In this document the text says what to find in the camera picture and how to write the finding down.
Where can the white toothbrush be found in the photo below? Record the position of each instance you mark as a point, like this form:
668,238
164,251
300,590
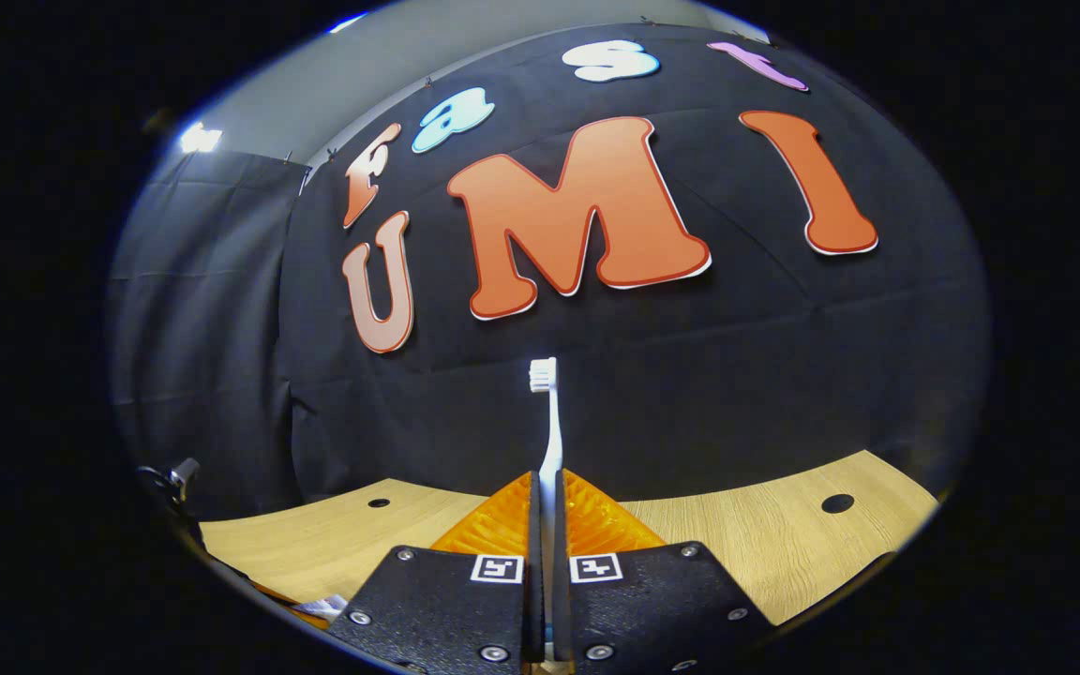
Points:
551,441

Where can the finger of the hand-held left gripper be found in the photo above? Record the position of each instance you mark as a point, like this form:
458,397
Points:
301,616

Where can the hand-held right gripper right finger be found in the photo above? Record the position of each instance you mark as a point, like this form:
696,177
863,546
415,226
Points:
652,609

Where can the ceiling light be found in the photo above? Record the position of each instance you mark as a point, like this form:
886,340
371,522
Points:
200,139

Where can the white toothpaste tube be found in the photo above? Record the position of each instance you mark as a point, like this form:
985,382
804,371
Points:
326,606

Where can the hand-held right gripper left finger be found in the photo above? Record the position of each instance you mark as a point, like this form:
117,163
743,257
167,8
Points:
465,609

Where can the black backdrop cloth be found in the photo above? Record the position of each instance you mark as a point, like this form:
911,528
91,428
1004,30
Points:
690,394

